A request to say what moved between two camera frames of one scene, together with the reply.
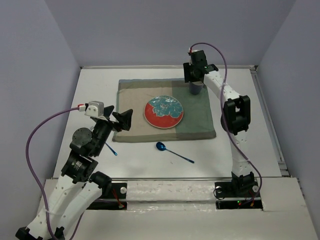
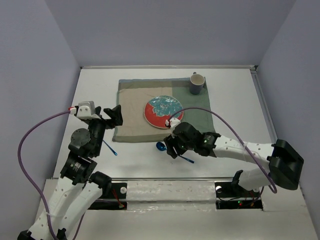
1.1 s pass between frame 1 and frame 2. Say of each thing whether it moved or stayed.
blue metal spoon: stayed
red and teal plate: stayed
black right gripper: moved
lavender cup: stayed
